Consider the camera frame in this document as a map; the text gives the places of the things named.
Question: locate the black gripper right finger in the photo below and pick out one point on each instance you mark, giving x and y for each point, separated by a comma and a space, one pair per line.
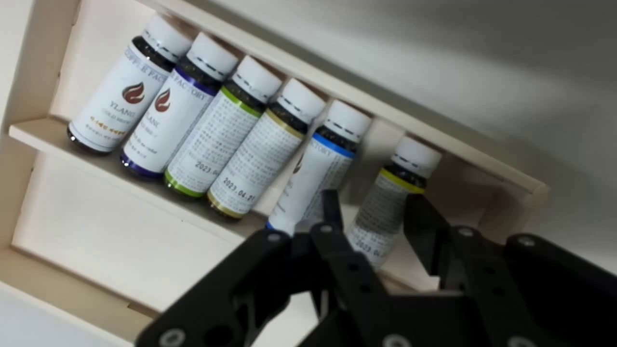
545, 282

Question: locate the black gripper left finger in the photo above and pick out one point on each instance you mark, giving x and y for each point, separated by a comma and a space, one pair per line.
256, 276

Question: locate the white bottle yellow band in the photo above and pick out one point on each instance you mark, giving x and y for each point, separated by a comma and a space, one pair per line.
385, 205

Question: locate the light wooden divided box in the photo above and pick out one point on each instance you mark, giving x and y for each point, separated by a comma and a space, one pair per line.
96, 224

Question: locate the white bottle olive band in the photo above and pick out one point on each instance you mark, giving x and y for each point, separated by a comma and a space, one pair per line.
256, 161

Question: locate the white bottle blue band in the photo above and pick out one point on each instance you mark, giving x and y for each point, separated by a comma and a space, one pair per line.
314, 170

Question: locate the white bottle green band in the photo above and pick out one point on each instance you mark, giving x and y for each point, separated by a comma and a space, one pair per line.
212, 138

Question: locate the white bottle purple band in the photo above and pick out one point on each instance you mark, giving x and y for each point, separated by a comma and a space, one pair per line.
164, 122

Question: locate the white bottle orange band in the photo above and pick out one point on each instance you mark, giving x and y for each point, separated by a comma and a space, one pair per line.
121, 97

